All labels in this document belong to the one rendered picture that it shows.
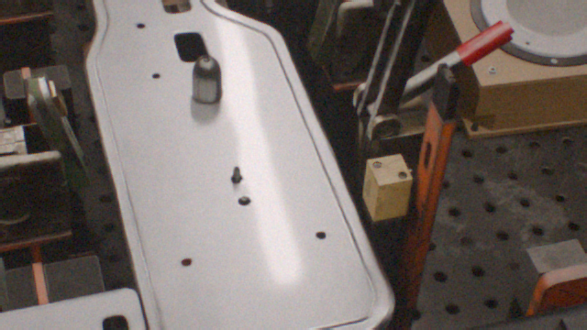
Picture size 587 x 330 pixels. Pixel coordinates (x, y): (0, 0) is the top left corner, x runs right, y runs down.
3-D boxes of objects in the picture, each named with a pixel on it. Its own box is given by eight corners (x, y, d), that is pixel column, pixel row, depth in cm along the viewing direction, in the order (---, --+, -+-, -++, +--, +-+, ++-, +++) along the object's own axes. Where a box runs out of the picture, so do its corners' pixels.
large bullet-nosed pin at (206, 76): (189, 95, 119) (188, 49, 114) (217, 91, 120) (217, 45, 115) (195, 115, 117) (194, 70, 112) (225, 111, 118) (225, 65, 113)
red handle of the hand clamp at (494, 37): (358, 94, 109) (498, 5, 105) (368, 105, 110) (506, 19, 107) (371, 124, 106) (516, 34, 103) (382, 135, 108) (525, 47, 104)
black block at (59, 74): (16, 236, 142) (-20, 65, 120) (101, 221, 144) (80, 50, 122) (25, 286, 136) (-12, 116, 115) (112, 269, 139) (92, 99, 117)
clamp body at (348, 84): (291, 192, 149) (307, -33, 121) (371, 177, 151) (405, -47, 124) (311, 245, 143) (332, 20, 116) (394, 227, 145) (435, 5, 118)
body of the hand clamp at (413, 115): (331, 305, 136) (357, 99, 110) (383, 294, 138) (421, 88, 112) (347, 345, 132) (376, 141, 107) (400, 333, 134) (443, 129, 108)
